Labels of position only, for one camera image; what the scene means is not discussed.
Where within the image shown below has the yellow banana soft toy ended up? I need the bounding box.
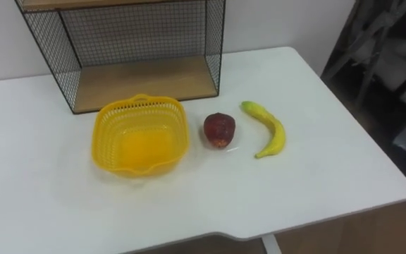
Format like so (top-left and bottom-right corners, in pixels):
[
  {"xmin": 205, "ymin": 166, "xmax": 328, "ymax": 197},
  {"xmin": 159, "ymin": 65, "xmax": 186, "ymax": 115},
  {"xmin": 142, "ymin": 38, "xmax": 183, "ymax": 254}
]
[{"xmin": 240, "ymin": 100, "xmax": 287, "ymax": 159}]

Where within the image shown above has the white desk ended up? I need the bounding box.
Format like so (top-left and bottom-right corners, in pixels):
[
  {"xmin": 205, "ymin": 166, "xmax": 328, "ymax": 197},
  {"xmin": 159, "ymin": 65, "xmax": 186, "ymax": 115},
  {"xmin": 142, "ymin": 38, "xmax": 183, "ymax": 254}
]
[{"xmin": 0, "ymin": 46, "xmax": 406, "ymax": 254}]

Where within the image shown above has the grey metal rack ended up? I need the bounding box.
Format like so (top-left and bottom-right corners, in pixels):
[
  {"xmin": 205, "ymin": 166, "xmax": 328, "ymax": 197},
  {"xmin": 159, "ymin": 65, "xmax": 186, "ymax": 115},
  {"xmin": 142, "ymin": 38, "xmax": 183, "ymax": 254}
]
[{"xmin": 321, "ymin": 0, "xmax": 406, "ymax": 110}]

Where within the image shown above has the red apple soft toy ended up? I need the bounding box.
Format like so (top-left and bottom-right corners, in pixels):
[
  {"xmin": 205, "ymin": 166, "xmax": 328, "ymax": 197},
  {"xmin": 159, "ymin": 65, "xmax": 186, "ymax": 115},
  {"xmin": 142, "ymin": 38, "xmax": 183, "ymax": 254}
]
[{"xmin": 203, "ymin": 112, "xmax": 236, "ymax": 149}]

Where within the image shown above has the yellow plastic basket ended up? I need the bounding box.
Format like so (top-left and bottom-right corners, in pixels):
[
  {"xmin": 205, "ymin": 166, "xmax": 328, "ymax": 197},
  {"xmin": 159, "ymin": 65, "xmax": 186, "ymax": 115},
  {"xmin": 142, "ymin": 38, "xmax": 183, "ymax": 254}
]
[{"xmin": 90, "ymin": 93, "xmax": 190, "ymax": 179}]

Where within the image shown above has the black wire mesh wooden shelf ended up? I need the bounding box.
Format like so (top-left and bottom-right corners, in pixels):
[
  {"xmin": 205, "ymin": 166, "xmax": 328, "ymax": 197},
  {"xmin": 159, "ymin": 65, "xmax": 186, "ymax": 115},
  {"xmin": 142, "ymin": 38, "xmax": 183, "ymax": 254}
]
[{"xmin": 14, "ymin": 0, "xmax": 227, "ymax": 115}]

